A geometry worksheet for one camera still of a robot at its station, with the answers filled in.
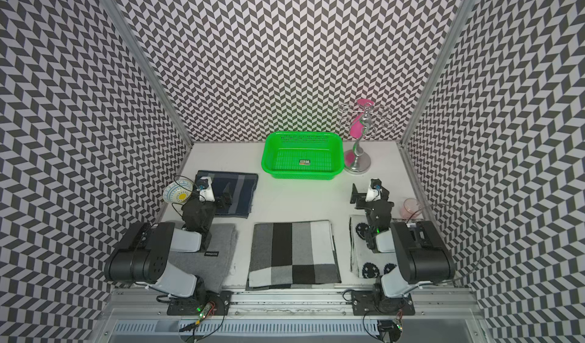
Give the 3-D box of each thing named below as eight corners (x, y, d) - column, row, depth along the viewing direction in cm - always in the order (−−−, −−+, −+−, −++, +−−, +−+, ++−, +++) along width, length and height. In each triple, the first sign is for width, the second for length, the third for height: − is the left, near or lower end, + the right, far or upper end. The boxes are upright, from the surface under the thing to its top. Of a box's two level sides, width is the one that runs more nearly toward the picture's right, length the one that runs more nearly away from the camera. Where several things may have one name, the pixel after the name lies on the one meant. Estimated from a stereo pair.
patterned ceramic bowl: (169, 208, 98) (162, 200, 92) (167, 194, 102) (160, 186, 97) (195, 198, 101) (190, 190, 96) (192, 184, 105) (187, 176, 100)
